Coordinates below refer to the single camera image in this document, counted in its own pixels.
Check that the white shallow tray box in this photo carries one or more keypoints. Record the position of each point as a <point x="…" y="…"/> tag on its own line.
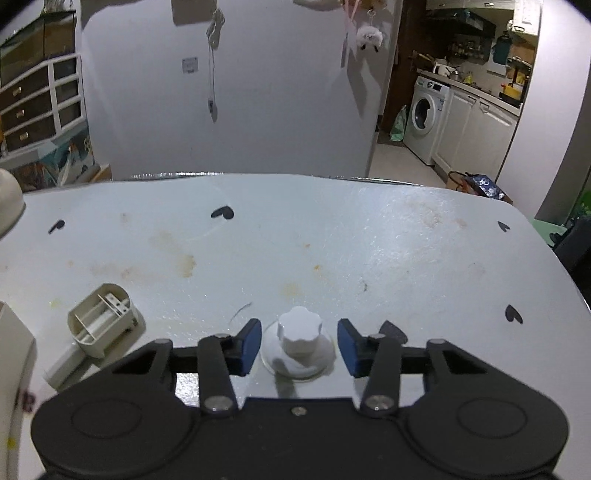
<point x="18" y="354"/>

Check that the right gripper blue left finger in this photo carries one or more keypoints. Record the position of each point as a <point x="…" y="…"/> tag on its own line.
<point x="221" y="356"/>

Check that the white kitchen base cabinets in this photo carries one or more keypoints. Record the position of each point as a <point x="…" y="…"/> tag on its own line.
<point x="475" y="135"/>

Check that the black chair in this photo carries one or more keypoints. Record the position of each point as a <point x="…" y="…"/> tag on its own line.
<point x="573" y="250"/>

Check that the beige plastic holder with handle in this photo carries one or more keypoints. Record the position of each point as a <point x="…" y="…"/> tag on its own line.
<point x="94" y="324"/>

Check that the glass fish tank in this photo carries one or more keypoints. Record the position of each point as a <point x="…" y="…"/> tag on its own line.
<point x="50" y="35"/>

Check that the white suction knob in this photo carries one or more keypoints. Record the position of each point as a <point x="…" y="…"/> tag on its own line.
<point x="297" y="346"/>

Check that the white washing machine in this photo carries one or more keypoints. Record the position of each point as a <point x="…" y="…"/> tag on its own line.
<point x="426" y="112"/>

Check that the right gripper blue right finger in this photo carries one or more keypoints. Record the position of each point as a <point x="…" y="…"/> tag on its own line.
<point x="376" y="358"/>

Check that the cream cat-shaped ceramic jar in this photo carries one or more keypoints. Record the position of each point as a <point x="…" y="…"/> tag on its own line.
<point x="12" y="203"/>

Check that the white drawer cabinet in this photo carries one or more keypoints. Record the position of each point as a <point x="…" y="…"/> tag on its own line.
<point x="43" y="103"/>

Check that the white plush sheep toy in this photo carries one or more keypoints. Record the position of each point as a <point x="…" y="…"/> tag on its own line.
<point x="369" y="37"/>

